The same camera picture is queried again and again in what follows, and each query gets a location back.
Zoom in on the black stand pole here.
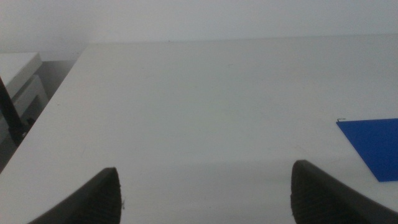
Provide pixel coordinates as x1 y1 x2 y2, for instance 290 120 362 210
0 77 29 146

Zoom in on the white side cabinet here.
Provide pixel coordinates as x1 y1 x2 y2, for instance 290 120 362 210
0 52 50 146

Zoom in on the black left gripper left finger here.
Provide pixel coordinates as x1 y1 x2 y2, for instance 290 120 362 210
27 167 123 224

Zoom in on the blue rectangular mat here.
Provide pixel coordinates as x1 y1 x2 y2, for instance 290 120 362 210
336 118 398 183

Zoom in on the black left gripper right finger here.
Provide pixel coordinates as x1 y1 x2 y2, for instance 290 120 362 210
290 159 398 224

